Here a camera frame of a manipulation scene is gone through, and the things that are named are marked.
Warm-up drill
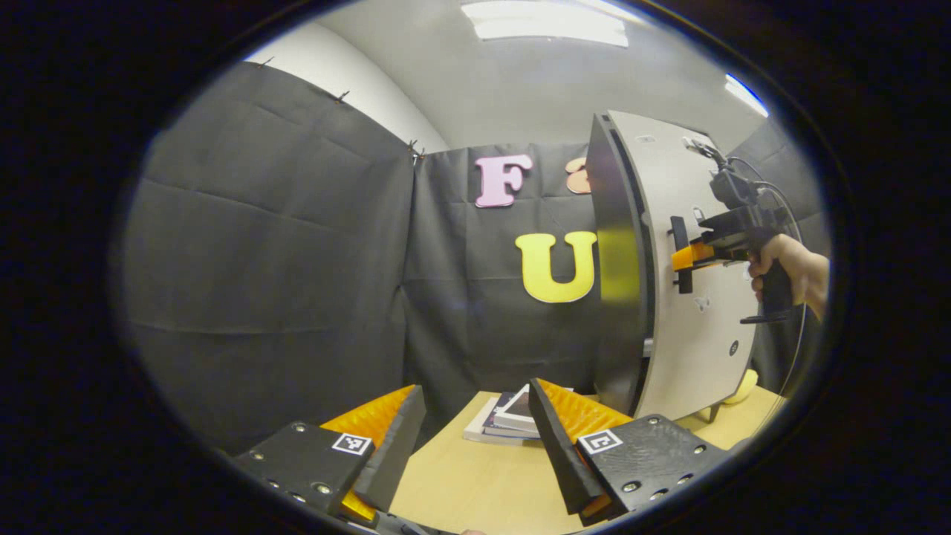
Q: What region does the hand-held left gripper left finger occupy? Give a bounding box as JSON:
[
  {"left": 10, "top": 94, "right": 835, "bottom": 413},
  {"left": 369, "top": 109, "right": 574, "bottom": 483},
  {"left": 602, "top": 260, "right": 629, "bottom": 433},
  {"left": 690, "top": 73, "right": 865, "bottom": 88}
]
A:
[{"left": 230, "top": 383, "right": 428, "bottom": 525}]

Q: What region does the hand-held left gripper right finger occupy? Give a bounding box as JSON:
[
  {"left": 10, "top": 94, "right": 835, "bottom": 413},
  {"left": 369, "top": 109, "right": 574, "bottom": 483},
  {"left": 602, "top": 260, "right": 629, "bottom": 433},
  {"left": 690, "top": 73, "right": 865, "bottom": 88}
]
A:
[{"left": 528, "top": 377, "right": 733, "bottom": 527}]

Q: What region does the black cabinet door handle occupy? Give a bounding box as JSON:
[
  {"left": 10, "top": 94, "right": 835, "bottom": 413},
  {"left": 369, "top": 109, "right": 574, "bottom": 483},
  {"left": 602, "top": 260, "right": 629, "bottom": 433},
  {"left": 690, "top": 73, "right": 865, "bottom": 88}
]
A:
[{"left": 670, "top": 215, "right": 694, "bottom": 294}]

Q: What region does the grey cabinet door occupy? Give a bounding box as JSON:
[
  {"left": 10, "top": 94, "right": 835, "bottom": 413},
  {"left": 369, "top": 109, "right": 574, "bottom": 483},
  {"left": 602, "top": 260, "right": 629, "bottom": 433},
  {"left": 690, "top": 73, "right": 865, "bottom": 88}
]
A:
[{"left": 608, "top": 110, "right": 760, "bottom": 421}]

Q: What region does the dark cover book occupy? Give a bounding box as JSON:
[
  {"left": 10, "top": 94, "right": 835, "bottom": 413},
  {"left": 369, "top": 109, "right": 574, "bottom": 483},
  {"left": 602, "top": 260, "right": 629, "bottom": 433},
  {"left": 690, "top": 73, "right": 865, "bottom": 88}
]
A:
[{"left": 483, "top": 392, "right": 542, "bottom": 439}]

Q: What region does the beige cover book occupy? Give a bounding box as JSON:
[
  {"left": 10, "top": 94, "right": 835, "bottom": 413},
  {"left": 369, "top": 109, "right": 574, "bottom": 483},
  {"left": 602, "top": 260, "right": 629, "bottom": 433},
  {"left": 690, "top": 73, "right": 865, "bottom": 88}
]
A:
[{"left": 463, "top": 394, "right": 543, "bottom": 447}]

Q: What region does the small ceiling light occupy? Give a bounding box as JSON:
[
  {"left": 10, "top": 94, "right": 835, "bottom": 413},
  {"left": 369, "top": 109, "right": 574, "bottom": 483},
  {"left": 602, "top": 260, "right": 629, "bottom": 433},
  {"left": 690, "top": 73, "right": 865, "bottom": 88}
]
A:
[{"left": 724, "top": 73, "right": 770, "bottom": 118}]

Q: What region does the yellow sponge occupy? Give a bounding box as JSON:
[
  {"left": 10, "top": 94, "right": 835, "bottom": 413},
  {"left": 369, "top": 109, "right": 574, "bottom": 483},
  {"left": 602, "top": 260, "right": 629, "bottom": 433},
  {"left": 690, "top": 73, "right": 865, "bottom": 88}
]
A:
[{"left": 724, "top": 369, "right": 760, "bottom": 406}]

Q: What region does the black backdrop cloth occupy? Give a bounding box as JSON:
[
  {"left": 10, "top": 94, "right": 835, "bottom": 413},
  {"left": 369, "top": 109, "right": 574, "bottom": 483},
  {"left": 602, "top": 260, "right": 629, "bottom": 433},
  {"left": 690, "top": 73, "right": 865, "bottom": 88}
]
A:
[{"left": 111, "top": 61, "right": 829, "bottom": 454}]

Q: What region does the large ceiling light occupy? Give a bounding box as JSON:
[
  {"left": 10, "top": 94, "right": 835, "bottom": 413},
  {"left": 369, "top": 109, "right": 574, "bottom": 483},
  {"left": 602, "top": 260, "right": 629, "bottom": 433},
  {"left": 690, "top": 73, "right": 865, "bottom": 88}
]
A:
[{"left": 461, "top": 0, "right": 630, "bottom": 49}]

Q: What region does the thin grey cable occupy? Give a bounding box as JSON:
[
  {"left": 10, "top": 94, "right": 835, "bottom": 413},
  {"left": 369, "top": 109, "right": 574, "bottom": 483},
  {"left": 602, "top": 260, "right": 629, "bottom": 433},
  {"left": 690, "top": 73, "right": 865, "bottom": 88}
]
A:
[{"left": 728, "top": 156, "right": 811, "bottom": 421}]

